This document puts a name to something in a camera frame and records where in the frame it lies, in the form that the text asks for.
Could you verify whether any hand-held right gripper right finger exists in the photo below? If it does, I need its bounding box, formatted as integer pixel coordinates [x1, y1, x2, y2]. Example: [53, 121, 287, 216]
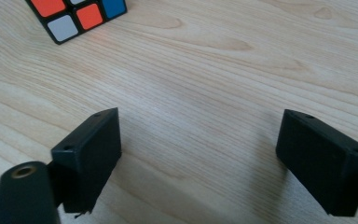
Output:
[275, 108, 358, 218]

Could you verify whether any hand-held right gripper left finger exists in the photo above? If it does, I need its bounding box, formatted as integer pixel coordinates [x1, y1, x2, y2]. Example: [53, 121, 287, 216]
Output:
[50, 106, 123, 216]

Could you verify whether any multicoloured puzzle cube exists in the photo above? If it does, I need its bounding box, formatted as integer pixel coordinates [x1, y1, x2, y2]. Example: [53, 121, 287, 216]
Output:
[24, 0, 129, 46]

